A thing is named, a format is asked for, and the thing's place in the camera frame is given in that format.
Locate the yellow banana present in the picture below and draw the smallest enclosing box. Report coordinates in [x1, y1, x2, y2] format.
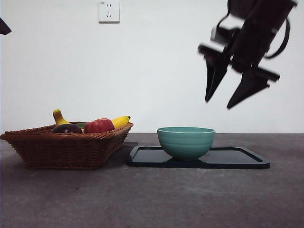
[52, 109, 132, 131]

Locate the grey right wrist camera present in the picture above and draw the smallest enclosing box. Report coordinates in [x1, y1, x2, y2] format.
[210, 26, 239, 45]

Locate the teal ribbed bowl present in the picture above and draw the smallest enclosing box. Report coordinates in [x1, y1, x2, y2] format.
[156, 126, 216, 162]

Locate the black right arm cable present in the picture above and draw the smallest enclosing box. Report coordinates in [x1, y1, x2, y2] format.
[264, 18, 291, 59]

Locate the red bell pepper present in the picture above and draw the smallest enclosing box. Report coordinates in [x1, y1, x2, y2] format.
[83, 118, 115, 134]

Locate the white wall socket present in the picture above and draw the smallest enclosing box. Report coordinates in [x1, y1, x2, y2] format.
[98, 0, 120, 24]

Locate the dark purple plum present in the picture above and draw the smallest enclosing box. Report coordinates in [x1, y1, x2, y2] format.
[51, 123, 84, 134]

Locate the black rectangular tray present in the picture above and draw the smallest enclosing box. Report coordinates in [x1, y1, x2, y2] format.
[125, 145, 271, 170]

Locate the brown wicker basket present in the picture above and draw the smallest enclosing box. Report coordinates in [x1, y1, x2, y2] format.
[0, 122, 134, 170]

